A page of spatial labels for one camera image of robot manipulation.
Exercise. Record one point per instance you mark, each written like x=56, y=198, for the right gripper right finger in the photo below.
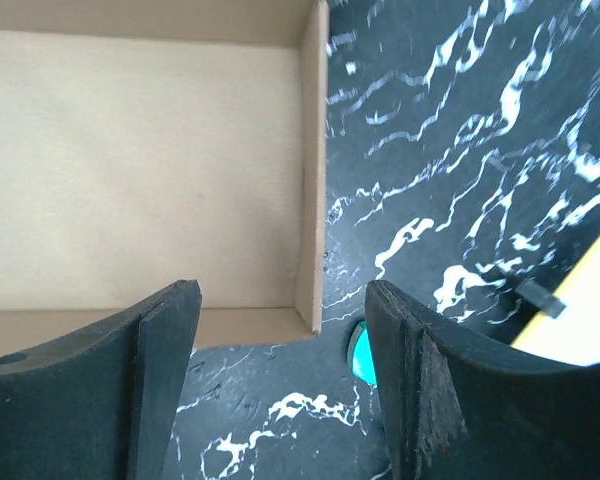
x=457, y=404

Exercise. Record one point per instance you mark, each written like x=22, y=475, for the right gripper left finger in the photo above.
x=100, y=402

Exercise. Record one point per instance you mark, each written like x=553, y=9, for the large cardboard box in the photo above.
x=144, y=142

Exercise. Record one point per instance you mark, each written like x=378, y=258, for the green eraser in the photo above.
x=359, y=355

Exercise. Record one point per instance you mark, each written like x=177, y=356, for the white board yellow rim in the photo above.
x=571, y=336

